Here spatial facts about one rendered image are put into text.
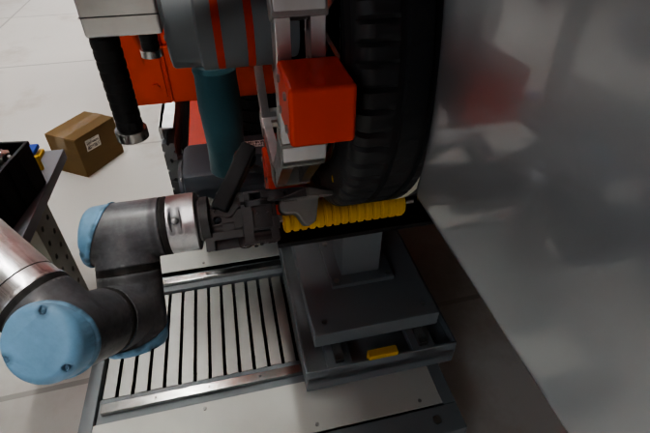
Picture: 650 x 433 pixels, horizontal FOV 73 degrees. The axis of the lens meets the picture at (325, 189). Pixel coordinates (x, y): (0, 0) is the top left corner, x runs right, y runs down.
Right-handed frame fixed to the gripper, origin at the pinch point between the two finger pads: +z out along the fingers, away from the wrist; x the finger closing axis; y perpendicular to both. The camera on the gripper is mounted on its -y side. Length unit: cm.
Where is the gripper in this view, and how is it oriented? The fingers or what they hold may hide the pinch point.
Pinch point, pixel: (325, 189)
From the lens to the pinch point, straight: 72.7
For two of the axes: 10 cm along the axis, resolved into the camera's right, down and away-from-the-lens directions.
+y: 1.6, 9.8, -1.3
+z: 9.8, -1.4, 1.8
